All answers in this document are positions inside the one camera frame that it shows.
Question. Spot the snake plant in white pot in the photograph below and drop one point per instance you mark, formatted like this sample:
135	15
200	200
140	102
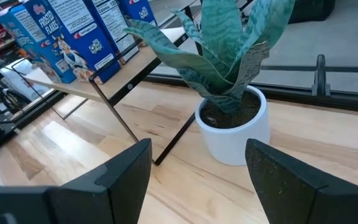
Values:
232	140

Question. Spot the blue Frosted Flakes cereal box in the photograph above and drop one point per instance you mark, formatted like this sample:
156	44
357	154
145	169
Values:
110	21
138	11
73	40

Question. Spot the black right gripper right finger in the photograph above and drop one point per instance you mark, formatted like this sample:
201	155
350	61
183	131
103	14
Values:
291	196

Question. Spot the black aluminium table frame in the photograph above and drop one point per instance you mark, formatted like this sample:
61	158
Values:
337	101

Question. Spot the black bulky object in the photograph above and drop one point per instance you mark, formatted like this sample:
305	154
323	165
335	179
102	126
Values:
309	11

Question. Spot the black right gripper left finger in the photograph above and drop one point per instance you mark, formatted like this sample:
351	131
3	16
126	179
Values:
113	193

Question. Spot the wooden shelf black metal frame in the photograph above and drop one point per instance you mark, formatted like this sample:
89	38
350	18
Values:
145	59

